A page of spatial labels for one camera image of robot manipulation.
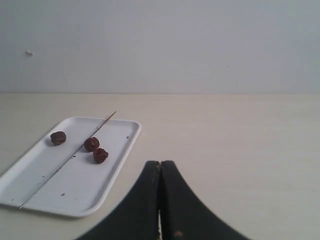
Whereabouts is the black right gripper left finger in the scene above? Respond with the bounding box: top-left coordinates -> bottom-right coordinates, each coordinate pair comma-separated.
78,161 -> 160,240

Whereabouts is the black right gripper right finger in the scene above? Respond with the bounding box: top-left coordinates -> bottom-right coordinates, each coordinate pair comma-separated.
158,160 -> 248,240

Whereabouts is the white rectangular plastic tray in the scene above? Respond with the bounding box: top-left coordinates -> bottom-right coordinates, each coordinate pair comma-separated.
0,116 -> 142,218

